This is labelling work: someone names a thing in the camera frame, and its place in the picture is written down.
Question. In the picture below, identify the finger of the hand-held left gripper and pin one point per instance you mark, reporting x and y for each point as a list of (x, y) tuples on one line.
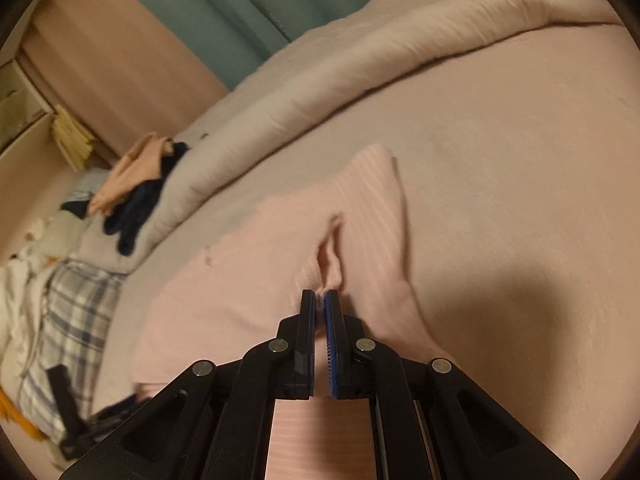
[(62, 395), (120, 410)]

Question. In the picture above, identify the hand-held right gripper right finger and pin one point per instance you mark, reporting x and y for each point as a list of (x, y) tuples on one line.
[(331, 340)]

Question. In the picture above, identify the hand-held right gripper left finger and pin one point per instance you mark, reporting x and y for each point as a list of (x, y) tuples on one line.
[(306, 330)]

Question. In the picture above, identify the pink striped garment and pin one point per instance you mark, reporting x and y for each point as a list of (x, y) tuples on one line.
[(360, 220)]

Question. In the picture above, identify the orange cloth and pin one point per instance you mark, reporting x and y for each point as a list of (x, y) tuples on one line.
[(15, 410)]

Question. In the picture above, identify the plaid pillow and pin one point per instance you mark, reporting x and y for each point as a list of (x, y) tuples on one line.
[(75, 310)]

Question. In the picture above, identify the white cloth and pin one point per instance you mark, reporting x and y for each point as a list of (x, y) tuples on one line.
[(25, 285)]

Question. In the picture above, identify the dark blue cloth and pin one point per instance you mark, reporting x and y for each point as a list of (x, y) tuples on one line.
[(75, 206)]

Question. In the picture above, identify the navy cloth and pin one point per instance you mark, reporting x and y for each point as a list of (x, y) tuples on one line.
[(135, 215)]

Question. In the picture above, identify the pink bed sheet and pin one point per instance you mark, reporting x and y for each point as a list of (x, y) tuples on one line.
[(500, 185)]

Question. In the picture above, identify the peach cloth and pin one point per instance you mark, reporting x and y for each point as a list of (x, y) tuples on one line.
[(135, 170)]

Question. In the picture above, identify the yellow folded towel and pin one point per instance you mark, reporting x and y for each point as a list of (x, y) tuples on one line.
[(72, 135)]

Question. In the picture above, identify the pinkish grey duvet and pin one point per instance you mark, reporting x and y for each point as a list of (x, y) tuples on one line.
[(350, 60)]

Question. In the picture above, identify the white cabinet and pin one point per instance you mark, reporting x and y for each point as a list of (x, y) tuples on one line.
[(20, 100)]

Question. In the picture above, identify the teal curtain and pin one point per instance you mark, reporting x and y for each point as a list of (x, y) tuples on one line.
[(225, 10)]

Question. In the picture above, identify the pink curtain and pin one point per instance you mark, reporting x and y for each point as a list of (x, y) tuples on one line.
[(125, 50)]

